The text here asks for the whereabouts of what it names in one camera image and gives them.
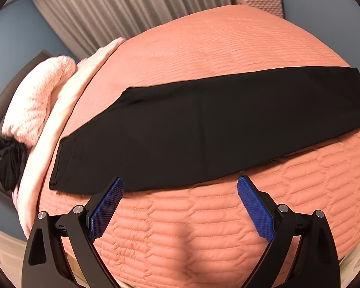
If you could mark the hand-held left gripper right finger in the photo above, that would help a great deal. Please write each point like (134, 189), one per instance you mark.
(255, 207)

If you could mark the light pink blanket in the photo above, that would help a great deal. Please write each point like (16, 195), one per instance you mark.
(66, 111)

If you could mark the grey pleated curtain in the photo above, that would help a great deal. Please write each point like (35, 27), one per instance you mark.
(123, 6)

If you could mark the pink quilted bedspread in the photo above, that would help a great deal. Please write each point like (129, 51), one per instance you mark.
(228, 51)

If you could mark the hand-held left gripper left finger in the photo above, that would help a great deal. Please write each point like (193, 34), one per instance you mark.
(106, 207)

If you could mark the pink floral pillow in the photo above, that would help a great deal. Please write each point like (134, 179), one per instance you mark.
(33, 102)

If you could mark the black crumpled cloth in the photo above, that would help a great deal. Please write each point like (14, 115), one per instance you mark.
(9, 162)

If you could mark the black pants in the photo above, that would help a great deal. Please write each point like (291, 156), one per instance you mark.
(198, 126)

